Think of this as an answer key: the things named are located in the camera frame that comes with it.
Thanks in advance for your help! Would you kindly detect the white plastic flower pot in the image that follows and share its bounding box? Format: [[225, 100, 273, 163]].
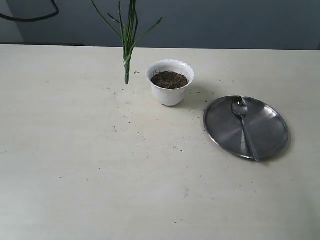
[[146, 59, 195, 107]]

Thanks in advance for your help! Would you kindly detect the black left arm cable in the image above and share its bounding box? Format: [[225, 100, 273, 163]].
[[0, 0, 60, 23]]

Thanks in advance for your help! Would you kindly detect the red artificial flower with stems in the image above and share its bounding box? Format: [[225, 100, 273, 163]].
[[91, 0, 163, 85]]

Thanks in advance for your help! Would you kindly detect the steel spork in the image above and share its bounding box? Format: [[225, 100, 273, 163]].
[[231, 96, 261, 162]]

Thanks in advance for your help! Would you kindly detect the round steel plate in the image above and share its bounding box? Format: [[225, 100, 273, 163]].
[[203, 96, 289, 160]]

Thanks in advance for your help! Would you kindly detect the brown soil clump with roots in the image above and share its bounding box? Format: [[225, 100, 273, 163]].
[[151, 71, 189, 89]]

